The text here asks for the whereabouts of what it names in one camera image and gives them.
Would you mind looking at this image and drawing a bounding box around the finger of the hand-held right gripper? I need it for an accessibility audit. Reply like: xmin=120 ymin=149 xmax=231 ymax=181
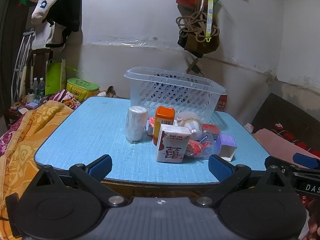
xmin=293 ymin=152 xmax=320 ymax=170
xmin=264 ymin=156 xmax=320 ymax=178

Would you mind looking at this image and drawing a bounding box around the orange capped bottle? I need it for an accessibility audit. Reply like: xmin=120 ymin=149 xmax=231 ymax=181
xmin=153 ymin=106 xmax=175 ymax=146

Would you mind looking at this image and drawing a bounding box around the dark wooden headboard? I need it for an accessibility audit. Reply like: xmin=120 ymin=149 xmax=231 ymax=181
xmin=251 ymin=93 xmax=320 ymax=153

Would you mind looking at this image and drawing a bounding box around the yellow-green strap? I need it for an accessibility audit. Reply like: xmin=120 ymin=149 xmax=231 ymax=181
xmin=204 ymin=0 xmax=216 ymax=42

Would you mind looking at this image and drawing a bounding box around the person's right hand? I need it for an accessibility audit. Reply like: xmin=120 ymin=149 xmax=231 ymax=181
xmin=306 ymin=197 xmax=320 ymax=240

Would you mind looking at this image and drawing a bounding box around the hanging brown bag with rope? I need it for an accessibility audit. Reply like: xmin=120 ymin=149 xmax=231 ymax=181
xmin=175 ymin=0 xmax=221 ymax=43

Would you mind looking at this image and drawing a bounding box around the small purple box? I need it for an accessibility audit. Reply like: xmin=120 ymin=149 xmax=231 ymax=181
xmin=214 ymin=133 xmax=237 ymax=162

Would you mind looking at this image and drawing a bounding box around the white carton with red print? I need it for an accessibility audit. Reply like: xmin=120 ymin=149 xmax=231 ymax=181
xmin=155 ymin=123 xmax=192 ymax=163

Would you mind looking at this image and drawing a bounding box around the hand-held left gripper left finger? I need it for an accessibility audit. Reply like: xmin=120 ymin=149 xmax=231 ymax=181
xmin=32 ymin=154 xmax=128 ymax=208

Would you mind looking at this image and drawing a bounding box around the green paper bag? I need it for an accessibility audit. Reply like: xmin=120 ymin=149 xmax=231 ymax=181
xmin=45 ymin=58 xmax=67 ymax=96

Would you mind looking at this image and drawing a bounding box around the translucent white plastic basket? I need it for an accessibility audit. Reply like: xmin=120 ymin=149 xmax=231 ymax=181
xmin=124 ymin=67 xmax=227 ymax=118

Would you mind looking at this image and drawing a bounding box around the pink tissue pack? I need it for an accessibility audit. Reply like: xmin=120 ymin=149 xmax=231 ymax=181
xmin=147 ymin=117 xmax=157 ymax=136

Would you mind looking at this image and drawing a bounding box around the yellow-green plastic box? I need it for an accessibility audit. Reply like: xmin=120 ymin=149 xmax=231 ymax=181
xmin=66 ymin=78 xmax=100 ymax=103

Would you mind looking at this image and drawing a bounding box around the white pink plush toy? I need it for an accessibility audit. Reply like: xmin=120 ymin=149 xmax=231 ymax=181
xmin=176 ymin=111 xmax=203 ymax=141

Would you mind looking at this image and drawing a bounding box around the pink cloth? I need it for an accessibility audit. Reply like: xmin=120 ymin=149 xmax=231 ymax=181
xmin=253 ymin=128 xmax=320 ymax=168

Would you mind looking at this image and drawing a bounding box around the orange patterned blanket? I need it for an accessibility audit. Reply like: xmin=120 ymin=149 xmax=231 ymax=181
xmin=0 ymin=101 xmax=83 ymax=240

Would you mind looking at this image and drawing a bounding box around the red printed package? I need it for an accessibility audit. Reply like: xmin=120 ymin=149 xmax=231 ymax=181
xmin=216 ymin=94 xmax=227 ymax=112

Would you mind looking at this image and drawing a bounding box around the metal crutch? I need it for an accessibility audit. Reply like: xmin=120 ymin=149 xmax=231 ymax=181
xmin=11 ymin=27 xmax=35 ymax=105

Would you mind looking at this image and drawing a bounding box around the black garment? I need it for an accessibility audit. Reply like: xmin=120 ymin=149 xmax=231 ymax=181
xmin=44 ymin=0 xmax=83 ymax=48

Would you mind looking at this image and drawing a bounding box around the dark wooden chair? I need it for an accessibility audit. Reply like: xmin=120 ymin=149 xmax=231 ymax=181
xmin=26 ymin=48 xmax=54 ymax=91

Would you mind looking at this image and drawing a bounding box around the red floral bedding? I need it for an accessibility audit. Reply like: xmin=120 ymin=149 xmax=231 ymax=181
xmin=272 ymin=122 xmax=320 ymax=158

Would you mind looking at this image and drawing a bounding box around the black power adapter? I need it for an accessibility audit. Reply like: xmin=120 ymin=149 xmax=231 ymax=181
xmin=186 ymin=57 xmax=204 ymax=75

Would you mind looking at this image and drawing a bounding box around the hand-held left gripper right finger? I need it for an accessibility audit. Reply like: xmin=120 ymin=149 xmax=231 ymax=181
xmin=195 ymin=154 xmax=290 ymax=208

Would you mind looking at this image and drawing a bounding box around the red snack in clear bag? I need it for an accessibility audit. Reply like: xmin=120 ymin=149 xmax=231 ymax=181
xmin=184 ymin=130 xmax=218 ymax=159

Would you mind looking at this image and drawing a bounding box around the white wrapped roll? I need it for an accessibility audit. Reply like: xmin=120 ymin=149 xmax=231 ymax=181
xmin=125 ymin=106 xmax=148 ymax=144

